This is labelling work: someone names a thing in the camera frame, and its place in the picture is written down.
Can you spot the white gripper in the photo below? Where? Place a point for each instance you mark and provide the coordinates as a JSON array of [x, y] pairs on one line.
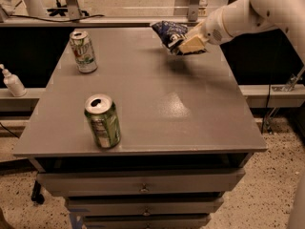
[[212, 30]]

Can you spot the blue chip bag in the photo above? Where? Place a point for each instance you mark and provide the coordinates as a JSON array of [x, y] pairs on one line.
[[171, 35]]

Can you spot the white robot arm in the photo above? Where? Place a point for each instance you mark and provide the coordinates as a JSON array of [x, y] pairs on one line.
[[271, 195]]

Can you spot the white green 7up can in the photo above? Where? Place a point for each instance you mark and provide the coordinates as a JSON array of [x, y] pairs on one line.
[[83, 51]]

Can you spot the green soda can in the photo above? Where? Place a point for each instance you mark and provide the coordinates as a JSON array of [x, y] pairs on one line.
[[101, 114]]

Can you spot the white pump bottle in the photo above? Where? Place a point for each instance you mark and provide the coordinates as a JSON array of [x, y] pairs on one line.
[[13, 83]]

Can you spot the black caster wheel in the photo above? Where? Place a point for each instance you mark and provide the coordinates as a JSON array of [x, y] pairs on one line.
[[36, 195]]

